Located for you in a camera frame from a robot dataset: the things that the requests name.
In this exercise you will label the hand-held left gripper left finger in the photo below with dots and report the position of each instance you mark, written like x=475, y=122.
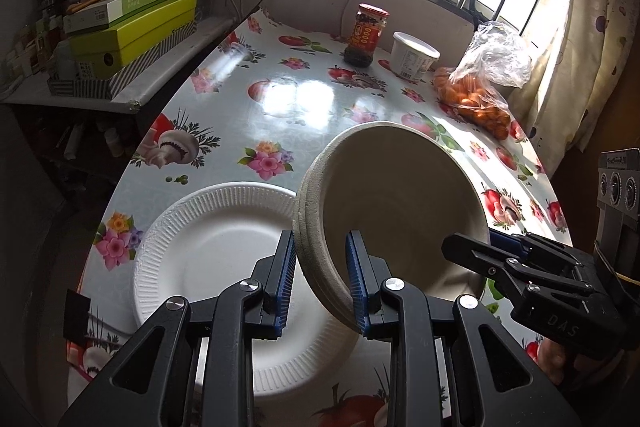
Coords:
x=285, y=287

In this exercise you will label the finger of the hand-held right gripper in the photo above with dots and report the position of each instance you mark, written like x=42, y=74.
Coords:
x=550, y=247
x=480, y=257

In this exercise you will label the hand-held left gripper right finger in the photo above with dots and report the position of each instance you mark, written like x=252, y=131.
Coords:
x=356, y=287

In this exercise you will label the white foam plate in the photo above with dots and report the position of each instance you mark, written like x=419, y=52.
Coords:
x=141, y=307
x=200, y=267

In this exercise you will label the person's right hand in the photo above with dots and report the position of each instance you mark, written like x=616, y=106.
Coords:
x=552, y=359

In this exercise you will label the pile of small oranges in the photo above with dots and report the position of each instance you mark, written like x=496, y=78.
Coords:
x=470, y=102

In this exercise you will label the fruit print tablecloth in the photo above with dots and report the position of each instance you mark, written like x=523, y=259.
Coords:
x=300, y=117

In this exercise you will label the clear plastic bag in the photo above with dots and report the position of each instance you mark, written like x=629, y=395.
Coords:
x=495, y=52

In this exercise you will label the white plastic tub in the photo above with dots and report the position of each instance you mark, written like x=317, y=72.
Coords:
x=412, y=59

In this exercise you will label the patterned cream curtain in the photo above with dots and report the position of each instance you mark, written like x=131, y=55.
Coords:
x=595, y=32

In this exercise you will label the grey side shelf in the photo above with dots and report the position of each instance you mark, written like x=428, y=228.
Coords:
x=150, y=94

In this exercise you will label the red-lidded sauce jar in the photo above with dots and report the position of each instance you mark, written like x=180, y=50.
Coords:
x=366, y=36

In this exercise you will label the black hook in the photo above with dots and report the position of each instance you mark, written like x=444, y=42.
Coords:
x=475, y=2

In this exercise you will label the striped cardboard tray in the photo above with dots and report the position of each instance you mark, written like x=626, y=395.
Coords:
x=132, y=79

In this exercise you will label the lime green box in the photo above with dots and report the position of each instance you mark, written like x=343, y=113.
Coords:
x=132, y=34

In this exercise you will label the pale green flat box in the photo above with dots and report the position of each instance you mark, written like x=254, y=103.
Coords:
x=120, y=2

